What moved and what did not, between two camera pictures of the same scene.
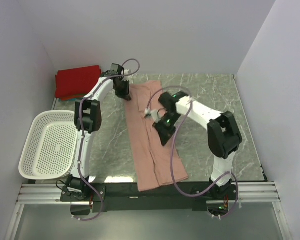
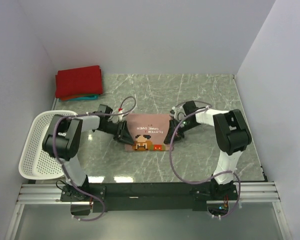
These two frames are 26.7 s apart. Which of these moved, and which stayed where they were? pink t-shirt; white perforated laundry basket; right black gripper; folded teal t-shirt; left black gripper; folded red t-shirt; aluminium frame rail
Moved: left black gripper; right black gripper; pink t-shirt
Stayed: folded red t-shirt; folded teal t-shirt; white perforated laundry basket; aluminium frame rail
